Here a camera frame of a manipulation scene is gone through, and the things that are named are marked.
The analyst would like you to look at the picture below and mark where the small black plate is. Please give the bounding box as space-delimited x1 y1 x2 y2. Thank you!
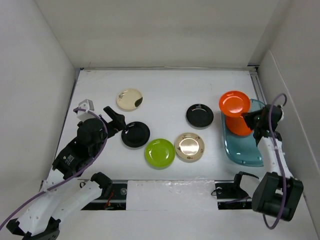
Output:
121 121 151 148

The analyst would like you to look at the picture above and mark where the beige plate with black patch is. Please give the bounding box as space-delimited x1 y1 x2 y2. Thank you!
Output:
116 88 143 111

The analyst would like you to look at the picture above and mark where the orange plastic plate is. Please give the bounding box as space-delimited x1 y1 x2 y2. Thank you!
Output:
219 90 252 137

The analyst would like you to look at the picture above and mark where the lime green plate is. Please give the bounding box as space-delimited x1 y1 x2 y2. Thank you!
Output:
144 138 176 169

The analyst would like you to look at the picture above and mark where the glossy black plate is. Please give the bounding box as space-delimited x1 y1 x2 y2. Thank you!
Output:
186 103 214 128

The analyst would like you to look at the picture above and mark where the beige plate with calligraphy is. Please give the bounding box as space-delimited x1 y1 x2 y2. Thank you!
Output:
174 132 205 163

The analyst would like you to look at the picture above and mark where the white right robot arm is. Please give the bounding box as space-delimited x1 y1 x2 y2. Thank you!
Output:
252 104 304 222

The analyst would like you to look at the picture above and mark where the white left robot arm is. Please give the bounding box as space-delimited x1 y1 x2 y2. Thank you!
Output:
0 106 127 240

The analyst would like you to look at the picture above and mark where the teal transparent plastic bin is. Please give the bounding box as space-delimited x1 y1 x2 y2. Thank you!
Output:
221 113 264 167

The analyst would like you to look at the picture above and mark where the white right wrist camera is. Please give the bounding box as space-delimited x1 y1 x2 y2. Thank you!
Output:
277 104 285 122

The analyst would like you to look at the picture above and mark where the aluminium frame rail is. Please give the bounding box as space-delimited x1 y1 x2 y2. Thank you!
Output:
248 65 267 104

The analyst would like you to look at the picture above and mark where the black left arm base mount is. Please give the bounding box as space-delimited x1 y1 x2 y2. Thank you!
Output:
81 180 128 211

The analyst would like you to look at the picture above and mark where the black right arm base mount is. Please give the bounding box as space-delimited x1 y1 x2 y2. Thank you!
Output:
211 171 260 210

